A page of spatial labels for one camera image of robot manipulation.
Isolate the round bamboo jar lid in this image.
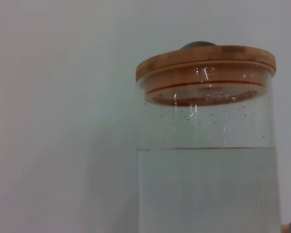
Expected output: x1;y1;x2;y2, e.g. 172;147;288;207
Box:
135;41;276;107

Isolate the glass water dispenser jar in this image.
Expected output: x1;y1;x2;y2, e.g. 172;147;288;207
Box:
135;70;282;233

